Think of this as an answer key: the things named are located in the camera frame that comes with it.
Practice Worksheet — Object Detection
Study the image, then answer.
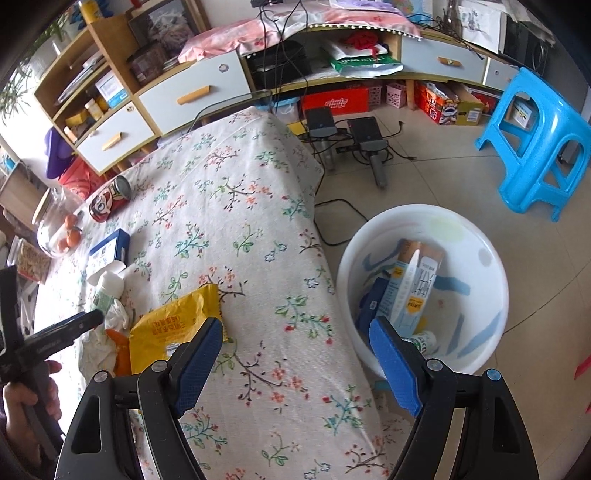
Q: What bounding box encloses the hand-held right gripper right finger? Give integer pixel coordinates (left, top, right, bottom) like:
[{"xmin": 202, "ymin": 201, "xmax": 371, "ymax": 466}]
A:
[{"xmin": 368, "ymin": 316, "xmax": 541, "ymax": 480}]

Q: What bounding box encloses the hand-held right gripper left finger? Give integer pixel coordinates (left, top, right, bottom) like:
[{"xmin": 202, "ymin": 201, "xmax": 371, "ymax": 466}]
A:
[{"xmin": 55, "ymin": 318, "xmax": 225, "ymax": 480}]

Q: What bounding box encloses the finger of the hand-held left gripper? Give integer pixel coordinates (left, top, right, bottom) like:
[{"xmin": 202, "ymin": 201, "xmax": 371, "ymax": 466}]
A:
[{"xmin": 21, "ymin": 310, "xmax": 106, "ymax": 358}]

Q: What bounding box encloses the white plastic wrapper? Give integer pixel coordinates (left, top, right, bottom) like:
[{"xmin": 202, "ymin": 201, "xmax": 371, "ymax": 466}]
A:
[{"xmin": 81, "ymin": 329, "xmax": 118, "ymax": 370}]

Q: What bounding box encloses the white tissue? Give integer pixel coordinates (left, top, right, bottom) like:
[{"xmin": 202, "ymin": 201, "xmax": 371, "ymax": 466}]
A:
[{"xmin": 102, "ymin": 299, "xmax": 136, "ymax": 332}]

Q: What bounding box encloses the yellow snack packet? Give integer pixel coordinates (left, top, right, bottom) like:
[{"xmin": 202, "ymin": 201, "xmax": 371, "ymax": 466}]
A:
[{"xmin": 128, "ymin": 283, "xmax": 227, "ymax": 376}]

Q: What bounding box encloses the orange wrapper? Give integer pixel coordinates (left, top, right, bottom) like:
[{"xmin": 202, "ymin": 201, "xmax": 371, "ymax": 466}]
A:
[{"xmin": 105, "ymin": 329, "xmax": 132, "ymax": 377}]

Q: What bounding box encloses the white bottle green label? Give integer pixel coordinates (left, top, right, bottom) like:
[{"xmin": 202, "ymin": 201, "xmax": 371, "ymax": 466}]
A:
[{"xmin": 88, "ymin": 261, "xmax": 126, "ymax": 319}]

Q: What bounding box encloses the small white blue cardboard box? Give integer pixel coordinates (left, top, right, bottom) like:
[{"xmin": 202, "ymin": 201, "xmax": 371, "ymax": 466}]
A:
[{"xmin": 88, "ymin": 228, "xmax": 131, "ymax": 278}]

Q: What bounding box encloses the red metal can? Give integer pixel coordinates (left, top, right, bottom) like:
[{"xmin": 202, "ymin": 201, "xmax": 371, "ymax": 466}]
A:
[{"xmin": 88, "ymin": 174, "xmax": 132, "ymax": 223}]

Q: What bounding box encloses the white plastic basin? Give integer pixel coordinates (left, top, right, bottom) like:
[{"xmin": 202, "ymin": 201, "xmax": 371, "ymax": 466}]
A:
[{"xmin": 336, "ymin": 204, "xmax": 511, "ymax": 376}]

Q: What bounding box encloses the person's left hand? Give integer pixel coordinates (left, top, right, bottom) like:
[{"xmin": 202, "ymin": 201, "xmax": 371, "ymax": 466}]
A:
[{"xmin": 2, "ymin": 360, "xmax": 63, "ymax": 444}]

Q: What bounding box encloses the white green tube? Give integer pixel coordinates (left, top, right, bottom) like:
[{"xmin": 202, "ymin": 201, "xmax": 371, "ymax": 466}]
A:
[{"xmin": 401, "ymin": 330, "xmax": 437, "ymax": 355}]

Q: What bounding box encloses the clear snack packet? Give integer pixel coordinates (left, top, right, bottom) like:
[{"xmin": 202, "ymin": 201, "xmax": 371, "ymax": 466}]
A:
[{"xmin": 9, "ymin": 235, "xmax": 52, "ymax": 283}]

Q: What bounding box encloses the dark blue box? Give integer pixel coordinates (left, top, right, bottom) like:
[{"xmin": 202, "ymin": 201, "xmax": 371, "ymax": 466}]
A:
[{"xmin": 358, "ymin": 277, "xmax": 393, "ymax": 333}]

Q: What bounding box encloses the tan blue carton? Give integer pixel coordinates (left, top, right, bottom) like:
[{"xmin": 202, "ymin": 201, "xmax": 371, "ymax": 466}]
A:
[{"xmin": 390, "ymin": 239, "xmax": 445, "ymax": 335}]

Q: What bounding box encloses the glass bowl of oranges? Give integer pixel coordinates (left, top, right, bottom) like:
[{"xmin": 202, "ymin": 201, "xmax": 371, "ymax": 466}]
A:
[{"xmin": 36, "ymin": 187, "xmax": 86, "ymax": 259}]

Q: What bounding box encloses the red bag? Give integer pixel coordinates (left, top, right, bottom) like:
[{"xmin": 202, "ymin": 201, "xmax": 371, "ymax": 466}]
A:
[{"xmin": 60, "ymin": 159, "xmax": 105, "ymax": 199}]

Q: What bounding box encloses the floral tablecloth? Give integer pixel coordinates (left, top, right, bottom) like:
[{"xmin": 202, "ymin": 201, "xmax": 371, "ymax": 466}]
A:
[{"xmin": 34, "ymin": 106, "xmax": 389, "ymax": 480}]

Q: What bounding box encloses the purple bag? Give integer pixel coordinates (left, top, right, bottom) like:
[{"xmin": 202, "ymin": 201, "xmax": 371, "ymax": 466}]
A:
[{"xmin": 45, "ymin": 127, "xmax": 77, "ymax": 181}]

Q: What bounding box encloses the green plant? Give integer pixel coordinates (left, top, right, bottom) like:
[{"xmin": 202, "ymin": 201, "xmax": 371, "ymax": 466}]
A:
[{"xmin": 0, "ymin": 14, "xmax": 65, "ymax": 125}]

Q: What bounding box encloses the black device with stand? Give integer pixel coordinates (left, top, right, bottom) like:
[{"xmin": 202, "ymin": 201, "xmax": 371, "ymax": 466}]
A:
[
  {"xmin": 305, "ymin": 108, "xmax": 340, "ymax": 171},
  {"xmin": 346, "ymin": 117, "xmax": 393, "ymax": 189}
]

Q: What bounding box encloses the blue white shelf box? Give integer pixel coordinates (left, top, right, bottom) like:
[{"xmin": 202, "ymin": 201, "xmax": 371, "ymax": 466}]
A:
[{"xmin": 95, "ymin": 71, "xmax": 130, "ymax": 109}]

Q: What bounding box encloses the printed cardboard box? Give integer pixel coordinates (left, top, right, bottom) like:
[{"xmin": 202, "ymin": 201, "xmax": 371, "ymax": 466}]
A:
[{"xmin": 414, "ymin": 80, "xmax": 485, "ymax": 126}]

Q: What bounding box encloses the red cardboard box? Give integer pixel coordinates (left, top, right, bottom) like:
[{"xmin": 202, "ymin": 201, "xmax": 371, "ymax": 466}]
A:
[{"xmin": 301, "ymin": 87, "xmax": 370, "ymax": 116}]

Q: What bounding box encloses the brown jar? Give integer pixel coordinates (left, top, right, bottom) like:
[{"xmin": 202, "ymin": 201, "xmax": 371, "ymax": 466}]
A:
[{"xmin": 127, "ymin": 41, "xmax": 168, "ymax": 83}]

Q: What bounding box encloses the blue plastic stool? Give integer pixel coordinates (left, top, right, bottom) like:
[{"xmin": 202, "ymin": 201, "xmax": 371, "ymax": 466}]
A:
[{"xmin": 475, "ymin": 67, "xmax": 591, "ymax": 223}]

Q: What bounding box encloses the wooden cabinet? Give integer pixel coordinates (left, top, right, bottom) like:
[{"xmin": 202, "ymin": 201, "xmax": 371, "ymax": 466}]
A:
[{"xmin": 32, "ymin": 0, "xmax": 522, "ymax": 176}]

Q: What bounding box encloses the green white bag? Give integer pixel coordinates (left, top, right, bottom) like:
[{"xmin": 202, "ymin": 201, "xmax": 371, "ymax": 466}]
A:
[{"xmin": 330, "ymin": 53, "xmax": 403, "ymax": 77}]

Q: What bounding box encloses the black box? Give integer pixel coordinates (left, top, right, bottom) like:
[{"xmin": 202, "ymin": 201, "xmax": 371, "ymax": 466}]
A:
[{"xmin": 249, "ymin": 41, "xmax": 311, "ymax": 88}]

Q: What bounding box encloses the red cloth item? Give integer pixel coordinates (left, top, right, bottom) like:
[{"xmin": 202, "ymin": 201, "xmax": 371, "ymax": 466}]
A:
[{"xmin": 344, "ymin": 31, "xmax": 377, "ymax": 56}]

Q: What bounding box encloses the pink floral cloth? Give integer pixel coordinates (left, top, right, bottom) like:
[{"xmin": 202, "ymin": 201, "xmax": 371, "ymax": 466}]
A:
[{"xmin": 178, "ymin": 4, "xmax": 423, "ymax": 63}]

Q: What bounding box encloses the black appliance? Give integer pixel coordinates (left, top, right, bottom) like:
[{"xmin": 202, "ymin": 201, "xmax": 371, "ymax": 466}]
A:
[{"xmin": 501, "ymin": 18, "xmax": 555, "ymax": 77}]

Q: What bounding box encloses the paper drawing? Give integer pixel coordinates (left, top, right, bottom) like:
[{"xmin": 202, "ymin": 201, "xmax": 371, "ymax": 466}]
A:
[{"xmin": 457, "ymin": 0, "xmax": 506, "ymax": 54}]

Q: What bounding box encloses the black cable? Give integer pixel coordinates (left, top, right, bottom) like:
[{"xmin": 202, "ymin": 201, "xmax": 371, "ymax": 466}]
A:
[{"xmin": 314, "ymin": 198, "xmax": 370, "ymax": 245}]

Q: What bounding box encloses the red plastic frame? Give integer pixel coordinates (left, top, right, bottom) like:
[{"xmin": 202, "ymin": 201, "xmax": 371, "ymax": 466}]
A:
[{"xmin": 573, "ymin": 355, "xmax": 591, "ymax": 414}]

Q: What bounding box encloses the white drawer wooden handle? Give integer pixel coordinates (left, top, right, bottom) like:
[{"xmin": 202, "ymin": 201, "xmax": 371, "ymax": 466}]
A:
[
  {"xmin": 78, "ymin": 102, "xmax": 155, "ymax": 175},
  {"xmin": 137, "ymin": 58, "xmax": 252, "ymax": 137},
  {"xmin": 401, "ymin": 34, "xmax": 488, "ymax": 86},
  {"xmin": 482, "ymin": 58, "xmax": 520, "ymax": 92}
]

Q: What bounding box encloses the picture frame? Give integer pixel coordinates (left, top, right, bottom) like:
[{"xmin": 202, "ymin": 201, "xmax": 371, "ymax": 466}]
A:
[{"xmin": 127, "ymin": 0, "xmax": 199, "ymax": 47}]

